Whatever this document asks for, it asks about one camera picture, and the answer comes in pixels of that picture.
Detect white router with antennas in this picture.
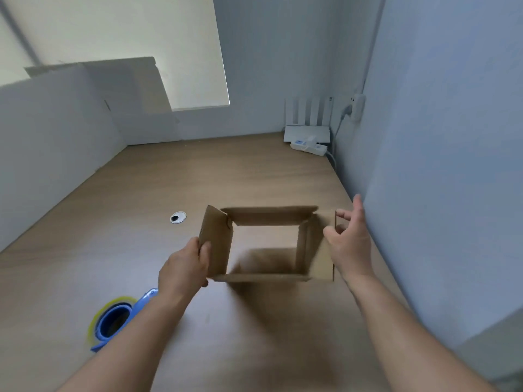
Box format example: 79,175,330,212
283,96,335,144

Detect person's right forearm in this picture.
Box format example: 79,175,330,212
347,273,497,392

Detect person's left forearm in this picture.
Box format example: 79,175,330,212
57,291,193,392

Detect black-lettered cardboard box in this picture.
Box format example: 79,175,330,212
199,205,348,283

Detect blue tape dispenser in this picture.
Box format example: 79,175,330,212
90,287,159,353

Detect white foam partition board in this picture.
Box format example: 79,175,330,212
0,65,127,254

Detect grey power cable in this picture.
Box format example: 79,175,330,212
326,106,353,172

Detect person's left hand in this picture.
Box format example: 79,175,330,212
158,236,212,307

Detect person's right hand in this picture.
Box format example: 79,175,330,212
323,194,375,284

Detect clear yellowish tape roll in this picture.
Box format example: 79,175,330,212
88,296,138,344

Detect white power strip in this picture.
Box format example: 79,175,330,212
290,136,329,156

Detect bright window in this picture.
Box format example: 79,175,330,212
0,0,230,111

